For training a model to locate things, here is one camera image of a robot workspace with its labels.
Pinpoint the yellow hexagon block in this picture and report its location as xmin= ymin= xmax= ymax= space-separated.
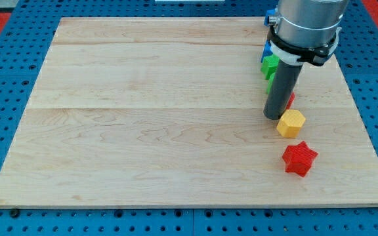
xmin=276 ymin=109 xmax=306 ymax=138

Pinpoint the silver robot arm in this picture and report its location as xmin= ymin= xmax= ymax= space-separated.
xmin=268 ymin=0 xmax=348 ymax=48

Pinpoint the light wooden board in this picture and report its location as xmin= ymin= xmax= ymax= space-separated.
xmin=0 ymin=17 xmax=378 ymax=209

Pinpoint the green block lower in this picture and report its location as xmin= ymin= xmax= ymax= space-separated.
xmin=266 ymin=73 xmax=275 ymax=94

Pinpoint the green block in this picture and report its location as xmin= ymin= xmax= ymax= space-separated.
xmin=261 ymin=54 xmax=280 ymax=80
xmin=266 ymin=73 xmax=275 ymax=94

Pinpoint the green block upper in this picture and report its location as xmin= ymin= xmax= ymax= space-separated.
xmin=261 ymin=54 xmax=280 ymax=80

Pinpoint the blue block lower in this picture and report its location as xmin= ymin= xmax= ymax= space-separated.
xmin=261 ymin=41 xmax=273 ymax=63

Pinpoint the blue block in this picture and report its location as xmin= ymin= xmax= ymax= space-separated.
xmin=261 ymin=41 xmax=273 ymax=63
xmin=264 ymin=9 xmax=278 ymax=27

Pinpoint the red block behind pusher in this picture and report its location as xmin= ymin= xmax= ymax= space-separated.
xmin=285 ymin=92 xmax=295 ymax=109

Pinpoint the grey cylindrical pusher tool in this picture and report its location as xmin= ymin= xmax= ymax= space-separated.
xmin=263 ymin=61 xmax=303 ymax=120

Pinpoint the red star block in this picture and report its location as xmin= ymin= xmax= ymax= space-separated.
xmin=282 ymin=141 xmax=318 ymax=177

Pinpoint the blue block upper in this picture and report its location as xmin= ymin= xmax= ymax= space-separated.
xmin=264 ymin=9 xmax=278 ymax=27

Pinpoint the black and white clamp ring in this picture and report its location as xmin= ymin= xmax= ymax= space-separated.
xmin=267 ymin=26 xmax=343 ymax=68

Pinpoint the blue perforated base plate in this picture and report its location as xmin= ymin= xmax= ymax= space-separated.
xmin=0 ymin=1 xmax=378 ymax=235

